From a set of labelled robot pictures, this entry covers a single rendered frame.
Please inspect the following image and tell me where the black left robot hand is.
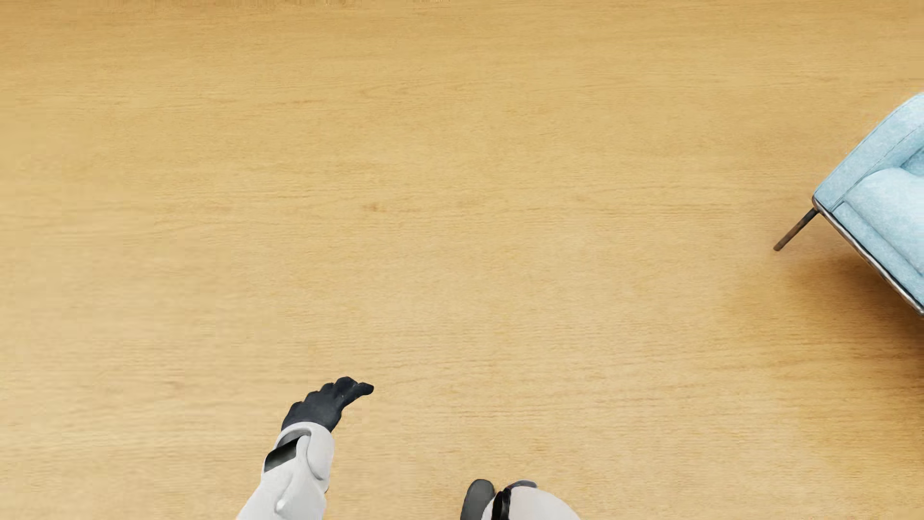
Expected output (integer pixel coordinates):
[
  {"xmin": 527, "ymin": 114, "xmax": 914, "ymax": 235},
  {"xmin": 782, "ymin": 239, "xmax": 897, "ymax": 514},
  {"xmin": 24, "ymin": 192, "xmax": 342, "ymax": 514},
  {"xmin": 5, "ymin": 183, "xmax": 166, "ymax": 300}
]
[{"xmin": 281, "ymin": 377, "xmax": 375, "ymax": 433}]

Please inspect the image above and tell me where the white robot leg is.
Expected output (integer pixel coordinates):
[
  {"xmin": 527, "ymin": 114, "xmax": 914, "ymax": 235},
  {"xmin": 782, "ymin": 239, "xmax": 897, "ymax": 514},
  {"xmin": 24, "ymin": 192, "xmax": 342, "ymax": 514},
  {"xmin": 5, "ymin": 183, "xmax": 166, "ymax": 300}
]
[{"xmin": 461, "ymin": 479, "xmax": 582, "ymax": 520}]

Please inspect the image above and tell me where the light blue fabric sofa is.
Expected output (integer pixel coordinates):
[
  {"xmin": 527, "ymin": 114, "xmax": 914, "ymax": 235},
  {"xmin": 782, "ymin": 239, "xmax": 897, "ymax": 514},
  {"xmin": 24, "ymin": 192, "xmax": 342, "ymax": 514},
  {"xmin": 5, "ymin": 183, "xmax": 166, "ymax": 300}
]
[{"xmin": 773, "ymin": 92, "xmax": 924, "ymax": 316}]

